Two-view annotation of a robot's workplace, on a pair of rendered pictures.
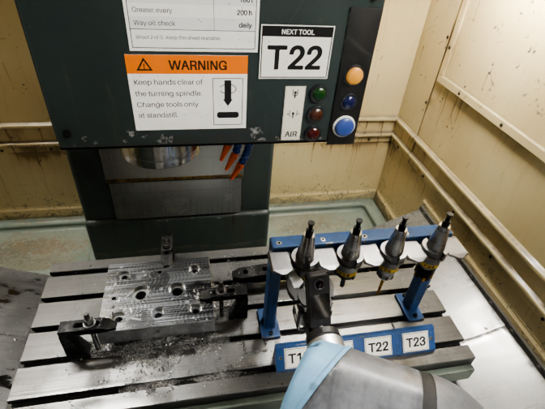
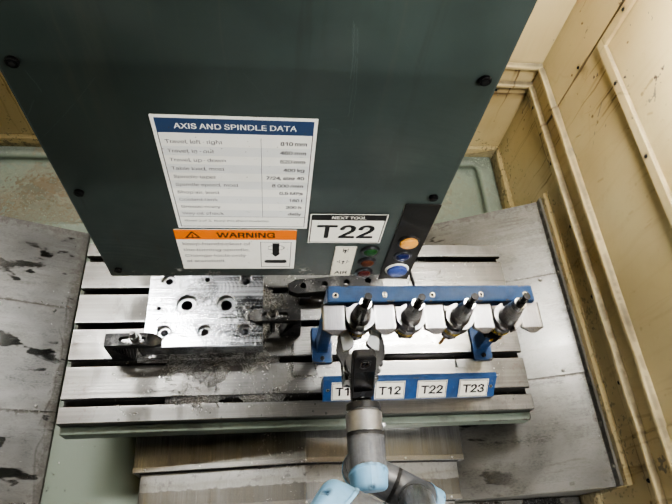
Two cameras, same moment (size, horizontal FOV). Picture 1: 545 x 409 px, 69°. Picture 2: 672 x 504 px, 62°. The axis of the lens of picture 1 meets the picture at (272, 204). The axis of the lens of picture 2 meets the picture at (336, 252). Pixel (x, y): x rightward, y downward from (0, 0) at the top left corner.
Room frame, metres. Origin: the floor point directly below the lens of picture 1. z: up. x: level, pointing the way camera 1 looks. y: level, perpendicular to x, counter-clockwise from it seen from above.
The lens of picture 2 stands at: (0.15, -0.01, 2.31)
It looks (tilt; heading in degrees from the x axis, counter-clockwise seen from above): 60 degrees down; 0
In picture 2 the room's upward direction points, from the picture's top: 12 degrees clockwise
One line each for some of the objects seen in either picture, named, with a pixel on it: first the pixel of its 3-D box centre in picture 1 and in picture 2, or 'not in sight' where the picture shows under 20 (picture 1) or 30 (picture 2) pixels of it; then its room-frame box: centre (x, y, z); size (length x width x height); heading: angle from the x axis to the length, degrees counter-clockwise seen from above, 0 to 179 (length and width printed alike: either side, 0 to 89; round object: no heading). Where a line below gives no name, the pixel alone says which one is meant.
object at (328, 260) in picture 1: (327, 259); (384, 319); (0.65, -0.14, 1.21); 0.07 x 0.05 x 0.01; 14
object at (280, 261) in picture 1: (281, 263); (334, 320); (0.63, -0.03, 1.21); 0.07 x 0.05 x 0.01; 14
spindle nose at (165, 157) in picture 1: (158, 122); not in sight; (0.69, 0.24, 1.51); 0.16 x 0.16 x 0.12
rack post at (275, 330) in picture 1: (272, 290); (326, 325); (0.68, -0.02, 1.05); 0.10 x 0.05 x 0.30; 14
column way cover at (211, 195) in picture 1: (174, 155); not in sight; (1.12, 0.34, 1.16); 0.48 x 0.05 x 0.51; 104
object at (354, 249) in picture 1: (353, 243); (414, 310); (0.67, -0.19, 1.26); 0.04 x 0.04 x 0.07
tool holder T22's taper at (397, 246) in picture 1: (397, 238); (464, 310); (0.69, -0.30, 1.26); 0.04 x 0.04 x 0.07
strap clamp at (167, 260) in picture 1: (167, 254); not in sight; (0.84, 0.31, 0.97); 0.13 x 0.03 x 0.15; 14
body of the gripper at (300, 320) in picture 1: (315, 318); (360, 382); (0.52, -0.11, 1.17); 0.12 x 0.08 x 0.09; 14
